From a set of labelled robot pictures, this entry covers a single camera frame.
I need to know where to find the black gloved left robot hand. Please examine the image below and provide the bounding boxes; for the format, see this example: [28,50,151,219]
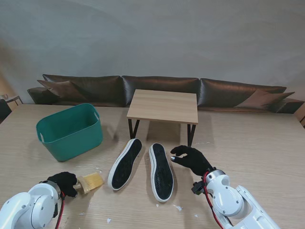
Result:
[46,171,79,198]

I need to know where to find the wooden brush pale bristles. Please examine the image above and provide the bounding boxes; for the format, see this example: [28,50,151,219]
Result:
[74,172,105,195]

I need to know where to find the red cable on arm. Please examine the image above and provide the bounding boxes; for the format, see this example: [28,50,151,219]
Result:
[55,190,65,229]
[203,172,224,229]

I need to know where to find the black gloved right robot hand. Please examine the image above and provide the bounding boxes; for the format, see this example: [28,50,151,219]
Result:
[170,145,214,177]

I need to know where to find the small wooden table black legs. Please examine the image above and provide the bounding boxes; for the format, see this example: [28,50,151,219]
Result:
[126,89,199,147]

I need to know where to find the green plastic basket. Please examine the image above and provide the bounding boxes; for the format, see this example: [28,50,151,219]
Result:
[35,103,104,163]

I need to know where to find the dark brown leather sofa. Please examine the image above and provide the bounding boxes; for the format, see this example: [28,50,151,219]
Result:
[27,73,305,115]

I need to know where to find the small wooden side table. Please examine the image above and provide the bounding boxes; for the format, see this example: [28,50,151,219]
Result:
[0,94,24,105]

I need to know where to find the red cable on left arm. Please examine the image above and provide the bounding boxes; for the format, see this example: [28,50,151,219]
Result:
[55,190,65,229]

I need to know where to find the yellow canvas sneaker white laces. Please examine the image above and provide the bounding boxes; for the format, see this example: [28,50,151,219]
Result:
[148,142,176,203]
[107,138,143,191]

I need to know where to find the red cable on right arm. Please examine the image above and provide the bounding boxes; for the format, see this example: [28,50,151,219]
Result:
[203,172,224,229]

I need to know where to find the brown leather cushion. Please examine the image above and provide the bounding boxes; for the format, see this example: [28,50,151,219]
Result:
[234,89,295,109]
[37,80,88,101]

